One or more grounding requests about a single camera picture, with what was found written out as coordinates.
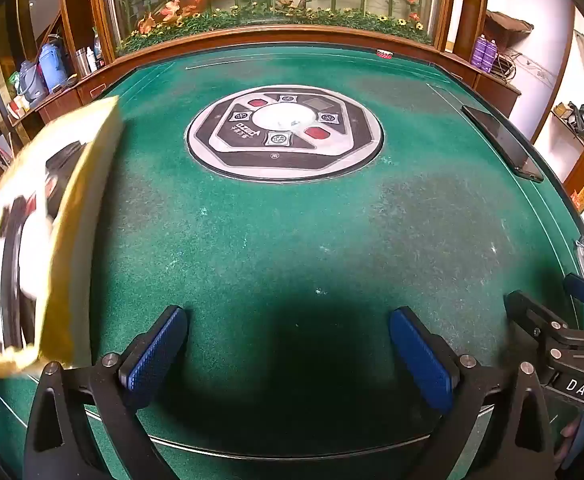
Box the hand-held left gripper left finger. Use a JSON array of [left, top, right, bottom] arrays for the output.
[[24, 305, 189, 480]]

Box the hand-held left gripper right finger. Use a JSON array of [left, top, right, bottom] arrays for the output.
[[389, 306, 558, 480]]

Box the yellow storage box white lining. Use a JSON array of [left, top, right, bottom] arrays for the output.
[[0, 96, 125, 378]]

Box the person's right hand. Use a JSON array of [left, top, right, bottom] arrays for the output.
[[554, 417, 584, 471]]

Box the black smartphone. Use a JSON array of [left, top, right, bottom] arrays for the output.
[[462, 105, 544, 183]]

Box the black round holder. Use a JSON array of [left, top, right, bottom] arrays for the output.
[[44, 141, 92, 200]]

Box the round table control panel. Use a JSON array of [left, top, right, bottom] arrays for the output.
[[187, 85, 384, 182]]

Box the brown bag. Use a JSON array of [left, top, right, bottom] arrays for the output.
[[487, 10, 535, 48]]

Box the grey blue thermos jug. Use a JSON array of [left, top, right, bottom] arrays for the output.
[[19, 60, 48, 103]]

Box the wire basket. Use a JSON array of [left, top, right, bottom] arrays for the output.
[[496, 51, 519, 79]]

